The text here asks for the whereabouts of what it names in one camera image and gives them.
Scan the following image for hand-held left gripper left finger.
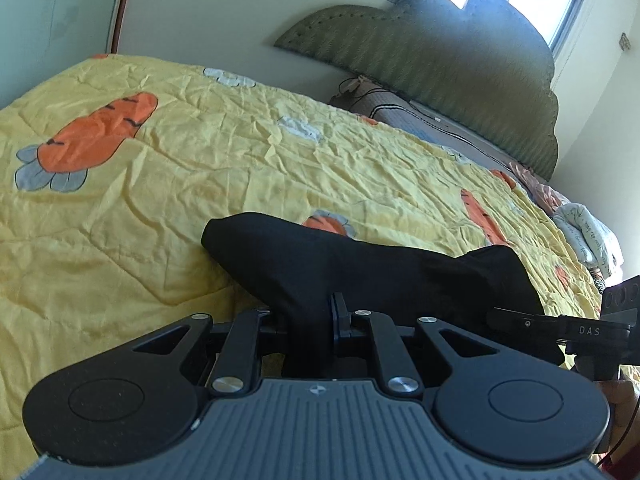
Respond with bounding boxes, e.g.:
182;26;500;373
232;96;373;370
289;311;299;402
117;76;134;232
132;306;288;396

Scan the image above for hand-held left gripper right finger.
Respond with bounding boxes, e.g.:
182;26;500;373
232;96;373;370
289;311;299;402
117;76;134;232
327;291;497;396

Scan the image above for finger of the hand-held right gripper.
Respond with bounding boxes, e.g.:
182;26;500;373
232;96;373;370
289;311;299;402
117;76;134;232
486;307;568;348

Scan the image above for black pants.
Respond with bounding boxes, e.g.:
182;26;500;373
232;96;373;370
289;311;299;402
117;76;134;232
201;212;566;381

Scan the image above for person's right hand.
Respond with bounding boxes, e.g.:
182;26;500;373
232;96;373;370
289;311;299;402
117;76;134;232
595;379;640;467

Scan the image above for white printed cloth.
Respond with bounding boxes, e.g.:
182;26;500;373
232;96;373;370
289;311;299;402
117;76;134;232
552;202;626;279

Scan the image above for pink cloth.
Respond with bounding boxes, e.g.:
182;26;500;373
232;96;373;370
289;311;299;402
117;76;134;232
506;160;567;217

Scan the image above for yellow carrot print quilt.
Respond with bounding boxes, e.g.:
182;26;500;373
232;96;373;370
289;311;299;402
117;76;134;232
0;54;640;456

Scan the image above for striped grey pillow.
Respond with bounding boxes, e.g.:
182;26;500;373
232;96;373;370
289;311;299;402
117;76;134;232
330;77;526;172

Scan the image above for green padded headboard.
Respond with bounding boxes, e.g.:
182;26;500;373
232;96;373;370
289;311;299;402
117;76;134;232
274;0;560;181

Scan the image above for thin cable on mattress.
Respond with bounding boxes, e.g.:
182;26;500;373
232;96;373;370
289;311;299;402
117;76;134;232
337;75;382;99

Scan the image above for brown door frame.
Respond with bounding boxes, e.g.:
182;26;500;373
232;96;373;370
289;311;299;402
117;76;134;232
106;0;142;57

